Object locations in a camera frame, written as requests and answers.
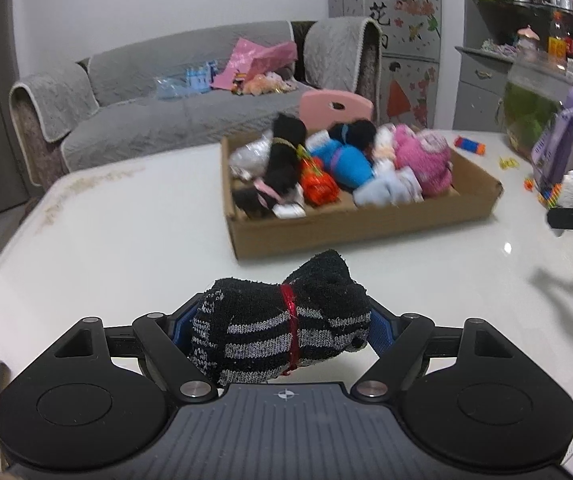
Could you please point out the decorated grey refrigerator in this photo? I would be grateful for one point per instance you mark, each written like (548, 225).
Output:
(411, 48)

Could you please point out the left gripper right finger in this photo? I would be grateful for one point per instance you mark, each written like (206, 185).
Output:
(399, 342)

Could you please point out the pink plastic chair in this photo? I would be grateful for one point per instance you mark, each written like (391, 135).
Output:
(320, 109)

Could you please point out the light blue sock bundle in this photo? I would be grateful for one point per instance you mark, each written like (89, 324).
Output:
(394, 187)

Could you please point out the orange plush toy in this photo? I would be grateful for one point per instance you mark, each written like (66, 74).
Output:
(267, 83)

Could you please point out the white cloth bundle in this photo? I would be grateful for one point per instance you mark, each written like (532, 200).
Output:
(293, 205)

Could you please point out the grey cabinet with shelves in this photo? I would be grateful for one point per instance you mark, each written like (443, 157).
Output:
(491, 42)

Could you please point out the black sock blue tie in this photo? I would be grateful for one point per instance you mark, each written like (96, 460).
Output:
(360, 133)

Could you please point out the blue toy castle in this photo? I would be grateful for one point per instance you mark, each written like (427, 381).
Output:
(193, 82)

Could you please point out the yellow rubber band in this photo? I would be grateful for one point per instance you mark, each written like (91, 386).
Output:
(506, 163)

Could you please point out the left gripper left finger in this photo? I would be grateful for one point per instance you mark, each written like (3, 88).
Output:
(163, 339)

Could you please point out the small white roll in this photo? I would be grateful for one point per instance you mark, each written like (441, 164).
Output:
(565, 199)

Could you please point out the grey covered sofa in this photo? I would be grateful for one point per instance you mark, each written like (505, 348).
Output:
(135, 100)

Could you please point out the pink plastic bag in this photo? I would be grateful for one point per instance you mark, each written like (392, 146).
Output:
(250, 60)

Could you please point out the pink fluffy sock bundle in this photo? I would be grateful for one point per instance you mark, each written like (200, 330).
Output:
(428, 155)

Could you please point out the clear plastic bag bundle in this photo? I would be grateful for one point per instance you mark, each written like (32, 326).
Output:
(250, 161)

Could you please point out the colourful toy block stick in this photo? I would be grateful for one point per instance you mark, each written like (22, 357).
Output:
(470, 146)

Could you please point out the white sock red tie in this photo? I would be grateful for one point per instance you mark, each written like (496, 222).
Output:
(317, 140)

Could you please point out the purple water bottle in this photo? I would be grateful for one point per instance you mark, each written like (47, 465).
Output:
(552, 155)

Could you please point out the glass fish bowl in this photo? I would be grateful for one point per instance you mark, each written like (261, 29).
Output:
(537, 85)

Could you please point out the black grey striped sock bundle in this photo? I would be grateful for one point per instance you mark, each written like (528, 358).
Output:
(249, 332)

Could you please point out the black sock pink tie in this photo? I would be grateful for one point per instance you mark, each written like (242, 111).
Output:
(257, 199)

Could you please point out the black sock yellow tie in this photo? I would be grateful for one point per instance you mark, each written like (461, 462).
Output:
(283, 166)

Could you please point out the orange plastic bag bundle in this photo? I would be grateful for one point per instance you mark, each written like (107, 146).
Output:
(319, 187)

